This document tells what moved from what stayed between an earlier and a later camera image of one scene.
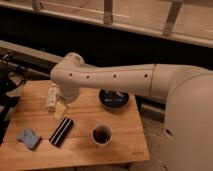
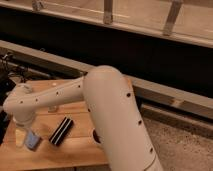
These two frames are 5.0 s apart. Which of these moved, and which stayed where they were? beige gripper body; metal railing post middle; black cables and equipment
Moved: beige gripper body
Stayed: metal railing post middle; black cables and equipment
